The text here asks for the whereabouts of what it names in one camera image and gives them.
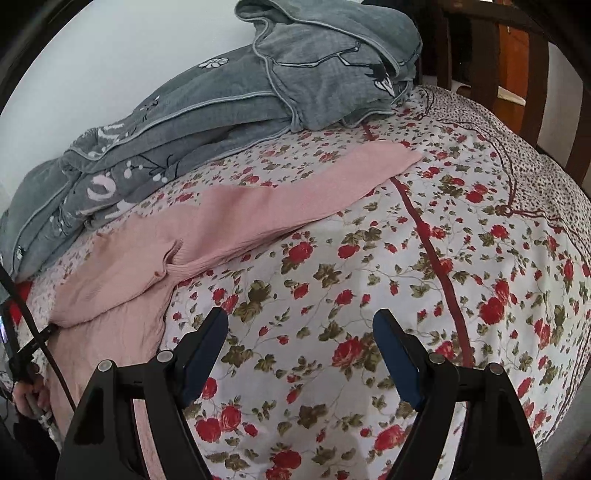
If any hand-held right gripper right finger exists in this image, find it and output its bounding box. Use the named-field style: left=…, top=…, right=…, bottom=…
left=372, top=308, right=543, bottom=480

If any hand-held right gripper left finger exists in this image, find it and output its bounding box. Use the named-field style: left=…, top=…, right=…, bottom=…
left=55, top=307, right=229, bottom=480

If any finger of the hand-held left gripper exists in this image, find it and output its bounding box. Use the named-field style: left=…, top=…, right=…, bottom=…
left=17, top=324, right=59, bottom=370

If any pink knit sweater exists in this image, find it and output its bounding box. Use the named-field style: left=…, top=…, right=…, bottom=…
left=48, top=141, right=426, bottom=480

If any person's left hand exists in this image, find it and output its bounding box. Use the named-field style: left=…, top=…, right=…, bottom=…
left=13, top=364, right=50, bottom=420

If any floral bed sheet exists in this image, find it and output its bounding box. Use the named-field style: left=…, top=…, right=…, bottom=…
left=14, top=85, right=591, bottom=480

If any grey printed blanket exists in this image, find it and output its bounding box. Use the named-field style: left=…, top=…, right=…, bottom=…
left=0, top=0, right=423, bottom=282

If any orange wooden door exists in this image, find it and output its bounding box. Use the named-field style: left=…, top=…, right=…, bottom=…
left=496, top=18, right=532, bottom=100

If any black cable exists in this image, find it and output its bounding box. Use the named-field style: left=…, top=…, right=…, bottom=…
left=0, top=267, right=78, bottom=412

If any wooden bed frame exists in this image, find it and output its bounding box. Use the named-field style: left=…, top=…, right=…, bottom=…
left=416, top=0, right=591, bottom=185

